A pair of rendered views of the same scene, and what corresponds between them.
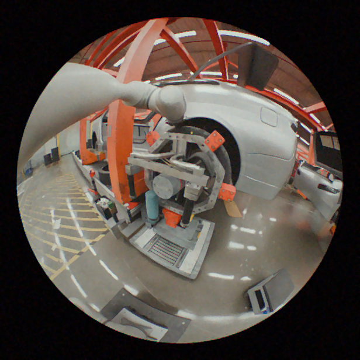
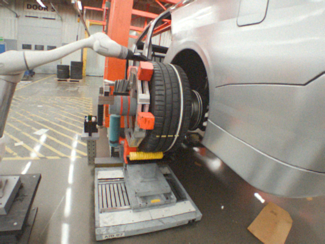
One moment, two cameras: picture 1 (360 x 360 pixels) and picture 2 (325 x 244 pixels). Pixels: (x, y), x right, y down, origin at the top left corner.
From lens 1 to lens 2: 95 cm
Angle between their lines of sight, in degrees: 42
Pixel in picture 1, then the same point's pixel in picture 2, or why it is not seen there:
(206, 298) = not seen: outside the picture
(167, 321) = (15, 210)
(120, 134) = (112, 66)
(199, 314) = not seen: outside the picture
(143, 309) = (26, 191)
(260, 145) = (232, 69)
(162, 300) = (49, 227)
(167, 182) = not seen: hidden behind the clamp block
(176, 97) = (96, 47)
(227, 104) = (203, 23)
